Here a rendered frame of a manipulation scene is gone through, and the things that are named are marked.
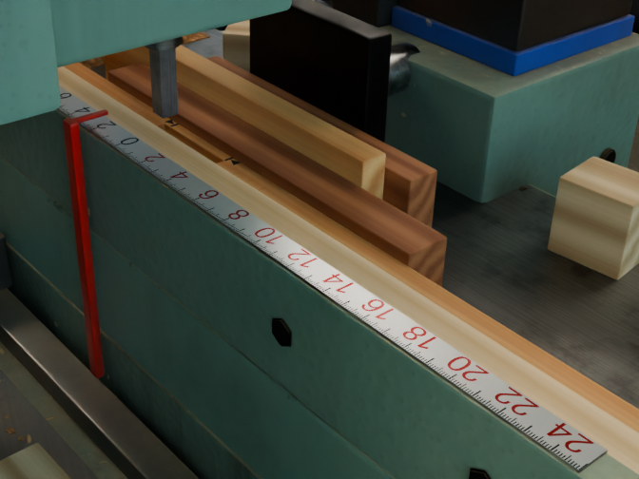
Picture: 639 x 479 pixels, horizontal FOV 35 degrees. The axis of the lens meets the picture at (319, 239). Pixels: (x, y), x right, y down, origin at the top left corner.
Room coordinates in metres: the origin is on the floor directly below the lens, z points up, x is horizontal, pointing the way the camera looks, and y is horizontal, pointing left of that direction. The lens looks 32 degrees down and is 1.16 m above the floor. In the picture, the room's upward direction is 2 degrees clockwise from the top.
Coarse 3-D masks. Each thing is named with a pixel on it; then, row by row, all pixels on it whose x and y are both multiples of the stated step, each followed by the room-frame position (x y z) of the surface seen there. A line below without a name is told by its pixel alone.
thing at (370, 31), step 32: (256, 32) 0.50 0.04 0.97; (288, 32) 0.48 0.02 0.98; (320, 32) 0.46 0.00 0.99; (352, 32) 0.44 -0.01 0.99; (384, 32) 0.44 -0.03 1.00; (256, 64) 0.50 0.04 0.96; (288, 64) 0.48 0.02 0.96; (320, 64) 0.46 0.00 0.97; (352, 64) 0.44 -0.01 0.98; (384, 64) 0.44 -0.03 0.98; (320, 96) 0.46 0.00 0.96; (352, 96) 0.44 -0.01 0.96; (384, 96) 0.44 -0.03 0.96; (384, 128) 0.44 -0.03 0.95
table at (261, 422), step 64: (0, 192) 0.49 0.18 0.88; (448, 192) 0.47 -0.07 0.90; (512, 192) 0.47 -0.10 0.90; (64, 256) 0.44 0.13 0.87; (448, 256) 0.41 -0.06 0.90; (512, 256) 0.41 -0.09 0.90; (128, 320) 0.39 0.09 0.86; (192, 320) 0.35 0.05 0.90; (512, 320) 0.36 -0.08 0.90; (576, 320) 0.36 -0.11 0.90; (192, 384) 0.35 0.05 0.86; (256, 384) 0.32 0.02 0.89; (256, 448) 0.32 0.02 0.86; (320, 448) 0.29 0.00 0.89
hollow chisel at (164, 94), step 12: (156, 60) 0.44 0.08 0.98; (168, 60) 0.44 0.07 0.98; (156, 72) 0.44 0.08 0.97; (168, 72) 0.44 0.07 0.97; (156, 84) 0.44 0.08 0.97; (168, 84) 0.44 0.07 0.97; (156, 96) 0.44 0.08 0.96; (168, 96) 0.44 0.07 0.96; (156, 108) 0.44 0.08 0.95; (168, 108) 0.44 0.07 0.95
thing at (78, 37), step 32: (64, 0) 0.38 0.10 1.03; (96, 0) 0.39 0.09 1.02; (128, 0) 0.40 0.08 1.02; (160, 0) 0.41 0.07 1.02; (192, 0) 0.42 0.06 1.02; (224, 0) 0.43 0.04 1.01; (256, 0) 0.44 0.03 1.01; (288, 0) 0.45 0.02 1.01; (64, 32) 0.38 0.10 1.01; (96, 32) 0.39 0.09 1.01; (128, 32) 0.40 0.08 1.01; (160, 32) 0.41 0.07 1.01; (192, 32) 0.42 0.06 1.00; (64, 64) 0.38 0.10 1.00
